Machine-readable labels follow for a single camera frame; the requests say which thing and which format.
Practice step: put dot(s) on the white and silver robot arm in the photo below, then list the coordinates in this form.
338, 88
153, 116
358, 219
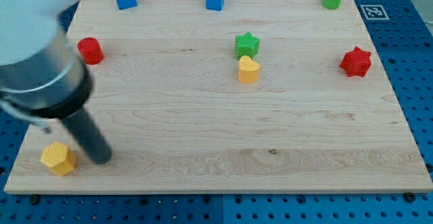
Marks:
41, 75

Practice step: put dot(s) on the yellow heart block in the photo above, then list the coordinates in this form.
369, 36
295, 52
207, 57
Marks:
248, 70

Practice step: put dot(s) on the green star block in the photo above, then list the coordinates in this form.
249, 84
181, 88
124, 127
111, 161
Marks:
246, 44

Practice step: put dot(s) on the red star block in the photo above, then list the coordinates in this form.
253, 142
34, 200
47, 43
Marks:
356, 62

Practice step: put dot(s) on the light wooden board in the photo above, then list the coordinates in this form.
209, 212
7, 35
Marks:
168, 100

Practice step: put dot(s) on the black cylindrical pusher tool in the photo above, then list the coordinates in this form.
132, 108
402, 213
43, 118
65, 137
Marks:
86, 133

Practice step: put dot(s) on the red cylinder block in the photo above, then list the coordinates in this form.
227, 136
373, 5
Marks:
90, 50

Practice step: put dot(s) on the yellow hexagon block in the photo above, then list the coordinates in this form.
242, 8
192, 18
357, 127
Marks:
58, 158

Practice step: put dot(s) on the white fiducial marker tag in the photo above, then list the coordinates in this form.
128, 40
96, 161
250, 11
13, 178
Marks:
374, 12

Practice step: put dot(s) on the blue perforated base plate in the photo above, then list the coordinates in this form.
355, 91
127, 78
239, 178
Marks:
404, 44

